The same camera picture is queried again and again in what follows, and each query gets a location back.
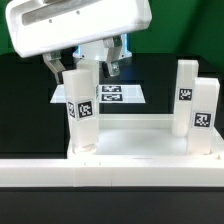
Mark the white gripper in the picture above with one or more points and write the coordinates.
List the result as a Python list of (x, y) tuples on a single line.
[(45, 26)]

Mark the white desk top tray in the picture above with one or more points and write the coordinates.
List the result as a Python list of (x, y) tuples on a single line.
[(141, 136)]

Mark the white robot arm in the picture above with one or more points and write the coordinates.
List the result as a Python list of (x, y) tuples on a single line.
[(103, 50)]

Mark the fiducial marker sheet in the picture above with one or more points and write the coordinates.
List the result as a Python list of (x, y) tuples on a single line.
[(130, 94)]

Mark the white L-shaped fence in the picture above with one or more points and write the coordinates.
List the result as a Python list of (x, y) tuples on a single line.
[(115, 171)]

